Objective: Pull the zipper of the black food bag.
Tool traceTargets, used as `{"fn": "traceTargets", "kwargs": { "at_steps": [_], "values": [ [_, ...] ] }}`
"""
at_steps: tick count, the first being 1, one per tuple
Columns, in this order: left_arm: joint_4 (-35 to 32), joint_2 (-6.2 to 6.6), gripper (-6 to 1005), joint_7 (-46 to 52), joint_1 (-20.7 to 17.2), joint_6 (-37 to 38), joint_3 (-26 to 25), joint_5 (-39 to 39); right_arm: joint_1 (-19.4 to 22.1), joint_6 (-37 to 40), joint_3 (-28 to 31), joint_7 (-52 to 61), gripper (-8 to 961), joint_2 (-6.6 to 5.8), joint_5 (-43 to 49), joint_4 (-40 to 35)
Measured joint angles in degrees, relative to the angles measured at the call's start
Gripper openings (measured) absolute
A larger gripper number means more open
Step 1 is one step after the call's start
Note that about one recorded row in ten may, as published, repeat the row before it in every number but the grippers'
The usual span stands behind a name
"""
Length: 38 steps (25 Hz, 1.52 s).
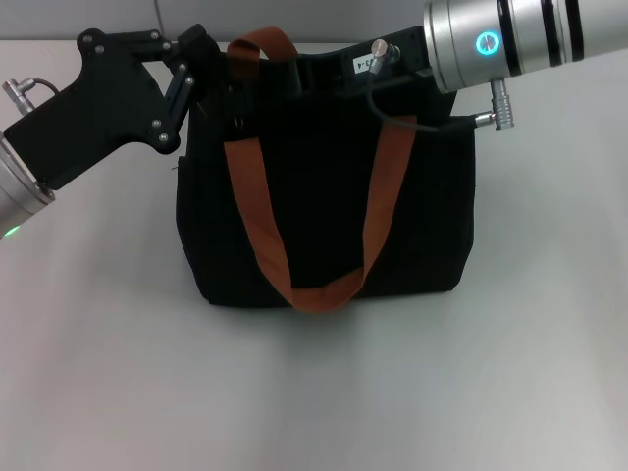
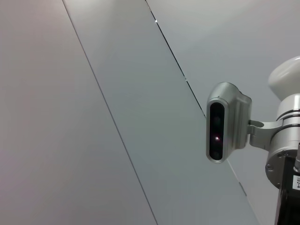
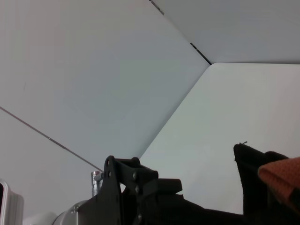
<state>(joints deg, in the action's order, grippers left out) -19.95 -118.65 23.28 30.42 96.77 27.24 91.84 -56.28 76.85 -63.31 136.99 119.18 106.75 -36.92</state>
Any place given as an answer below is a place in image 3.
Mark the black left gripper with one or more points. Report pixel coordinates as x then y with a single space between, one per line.
110 206

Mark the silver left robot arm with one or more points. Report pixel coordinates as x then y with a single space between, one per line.
68 215

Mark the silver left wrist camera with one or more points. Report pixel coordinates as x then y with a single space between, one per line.
11 206

